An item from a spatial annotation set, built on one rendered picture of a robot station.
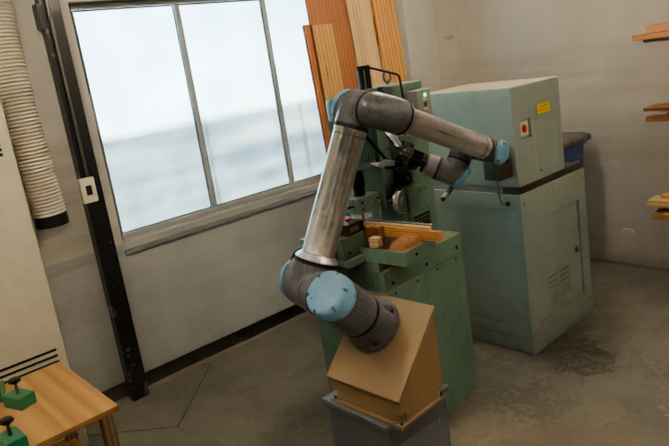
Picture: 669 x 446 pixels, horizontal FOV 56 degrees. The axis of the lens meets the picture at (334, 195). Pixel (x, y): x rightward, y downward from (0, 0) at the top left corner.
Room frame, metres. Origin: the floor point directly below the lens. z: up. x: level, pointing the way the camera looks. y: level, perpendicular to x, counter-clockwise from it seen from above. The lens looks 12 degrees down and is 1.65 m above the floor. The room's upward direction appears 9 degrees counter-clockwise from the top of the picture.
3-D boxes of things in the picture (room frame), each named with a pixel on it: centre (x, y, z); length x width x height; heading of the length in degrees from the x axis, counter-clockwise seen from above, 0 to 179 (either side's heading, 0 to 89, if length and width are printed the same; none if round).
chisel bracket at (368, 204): (2.69, -0.13, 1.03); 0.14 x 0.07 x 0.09; 135
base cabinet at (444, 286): (2.76, -0.19, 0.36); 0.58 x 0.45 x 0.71; 135
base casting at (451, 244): (2.76, -0.20, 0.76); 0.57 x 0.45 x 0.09; 135
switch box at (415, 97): (2.80, -0.44, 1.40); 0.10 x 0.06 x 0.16; 135
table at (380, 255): (2.57, -0.06, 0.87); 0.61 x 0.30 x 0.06; 45
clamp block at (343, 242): (2.51, 0.00, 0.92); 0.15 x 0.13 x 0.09; 45
